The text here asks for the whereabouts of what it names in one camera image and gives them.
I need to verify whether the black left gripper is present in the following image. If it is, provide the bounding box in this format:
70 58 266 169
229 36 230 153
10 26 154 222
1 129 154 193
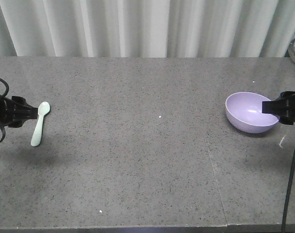
0 85 38 128

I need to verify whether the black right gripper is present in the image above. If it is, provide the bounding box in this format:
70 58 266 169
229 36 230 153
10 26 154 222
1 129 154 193
261 91 295 125

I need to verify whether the pale green plastic spoon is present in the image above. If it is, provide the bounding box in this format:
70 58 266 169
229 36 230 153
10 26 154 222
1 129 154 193
31 101 51 147

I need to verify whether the lilac plastic bowl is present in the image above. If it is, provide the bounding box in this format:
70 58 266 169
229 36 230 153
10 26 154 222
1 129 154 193
225 92 279 134

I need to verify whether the white pleated curtain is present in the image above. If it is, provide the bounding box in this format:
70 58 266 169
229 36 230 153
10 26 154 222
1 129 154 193
0 0 295 58

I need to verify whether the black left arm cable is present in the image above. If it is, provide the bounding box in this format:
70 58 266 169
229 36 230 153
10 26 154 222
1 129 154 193
0 75 10 145

